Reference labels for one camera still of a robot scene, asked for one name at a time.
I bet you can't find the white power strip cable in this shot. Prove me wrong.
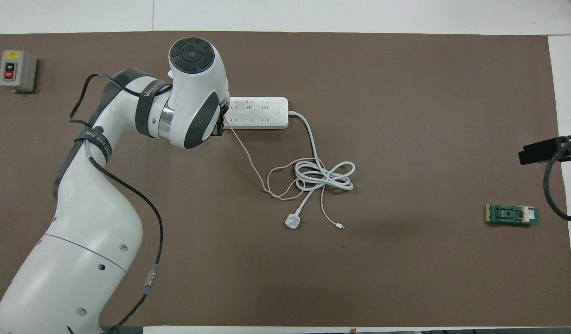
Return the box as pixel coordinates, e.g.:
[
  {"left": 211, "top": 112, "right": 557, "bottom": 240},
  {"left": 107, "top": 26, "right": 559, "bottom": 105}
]
[{"left": 284, "top": 110, "right": 356, "bottom": 230}]

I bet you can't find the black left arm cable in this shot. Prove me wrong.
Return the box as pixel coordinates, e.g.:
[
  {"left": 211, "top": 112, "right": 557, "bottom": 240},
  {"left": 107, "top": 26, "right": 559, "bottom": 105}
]
[{"left": 70, "top": 73, "right": 164, "bottom": 334}]

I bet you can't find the grey switch box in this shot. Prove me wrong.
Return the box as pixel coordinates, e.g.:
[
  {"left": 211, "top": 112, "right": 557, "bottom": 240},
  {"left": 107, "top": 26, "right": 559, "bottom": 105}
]
[{"left": 0, "top": 50, "right": 37, "bottom": 93}]

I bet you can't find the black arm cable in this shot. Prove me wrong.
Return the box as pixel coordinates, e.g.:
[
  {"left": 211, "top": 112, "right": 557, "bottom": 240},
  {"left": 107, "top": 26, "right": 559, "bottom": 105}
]
[
  {"left": 70, "top": 73, "right": 164, "bottom": 334},
  {"left": 544, "top": 143, "right": 571, "bottom": 221}
]

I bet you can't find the brown table mat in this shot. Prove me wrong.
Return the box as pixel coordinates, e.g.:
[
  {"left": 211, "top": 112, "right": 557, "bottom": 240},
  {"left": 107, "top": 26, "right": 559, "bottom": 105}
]
[{"left": 0, "top": 31, "right": 571, "bottom": 328}]

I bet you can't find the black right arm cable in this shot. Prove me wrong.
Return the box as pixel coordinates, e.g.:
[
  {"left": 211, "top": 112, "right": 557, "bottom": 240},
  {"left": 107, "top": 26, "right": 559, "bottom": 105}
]
[{"left": 544, "top": 143, "right": 571, "bottom": 221}]

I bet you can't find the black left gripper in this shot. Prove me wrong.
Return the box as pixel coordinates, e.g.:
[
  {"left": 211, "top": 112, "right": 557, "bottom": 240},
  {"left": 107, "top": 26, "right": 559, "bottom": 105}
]
[{"left": 212, "top": 104, "right": 231, "bottom": 137}]

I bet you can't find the pink charger cable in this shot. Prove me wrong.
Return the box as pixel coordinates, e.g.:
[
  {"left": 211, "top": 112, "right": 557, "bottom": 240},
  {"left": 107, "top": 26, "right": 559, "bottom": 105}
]
[{"left": 224, "top": 116, "right": 346, "bottom": 230}]

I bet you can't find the white power strip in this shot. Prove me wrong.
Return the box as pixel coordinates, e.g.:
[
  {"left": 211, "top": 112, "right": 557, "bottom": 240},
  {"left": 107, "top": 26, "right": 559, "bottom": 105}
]
[{"left": 223, "top": 96, "right": 289, "bottom": 129}]

